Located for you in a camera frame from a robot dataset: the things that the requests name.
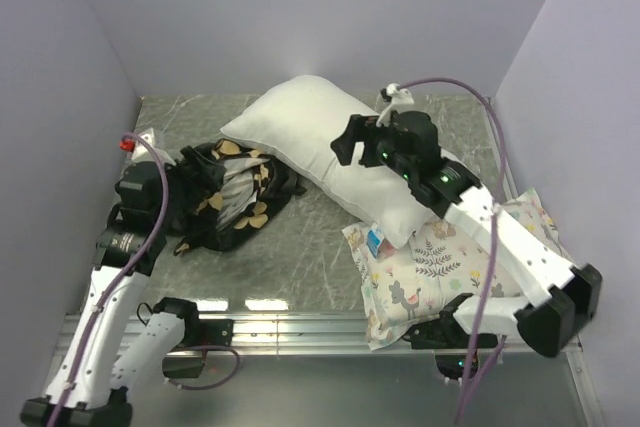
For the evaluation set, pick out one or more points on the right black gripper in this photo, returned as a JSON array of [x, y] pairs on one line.
[[343, 146]]

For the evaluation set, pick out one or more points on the white pillow insert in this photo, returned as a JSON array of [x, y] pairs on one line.
[[296, 121]]

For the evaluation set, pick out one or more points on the aluminium mounting rail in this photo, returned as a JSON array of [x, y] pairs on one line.
[[290, 333]]

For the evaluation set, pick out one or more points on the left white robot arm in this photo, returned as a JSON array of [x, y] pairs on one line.
[[95, 383]]

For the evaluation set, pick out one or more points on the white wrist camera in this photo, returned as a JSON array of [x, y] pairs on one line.
[[145, 139], [397, 99]]

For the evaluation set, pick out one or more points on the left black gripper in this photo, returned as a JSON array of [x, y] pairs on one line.
[[207, 179]]

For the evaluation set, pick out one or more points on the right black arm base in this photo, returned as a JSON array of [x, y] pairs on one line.
[[441, 336]]

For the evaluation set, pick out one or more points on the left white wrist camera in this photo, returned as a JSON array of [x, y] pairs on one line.
[[145, 139]]

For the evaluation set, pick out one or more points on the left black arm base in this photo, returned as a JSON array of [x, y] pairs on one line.
[[187, 362]]

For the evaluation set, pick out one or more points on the animal print white pillow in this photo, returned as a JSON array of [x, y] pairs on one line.
[[412, 284]]

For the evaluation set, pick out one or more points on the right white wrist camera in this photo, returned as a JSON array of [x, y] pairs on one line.
[[397, 99]]

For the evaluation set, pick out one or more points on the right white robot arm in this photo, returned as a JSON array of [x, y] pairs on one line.
[[558, 298]]

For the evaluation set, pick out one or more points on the black floral plush pillowcase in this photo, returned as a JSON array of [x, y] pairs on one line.
[[254, 188]]

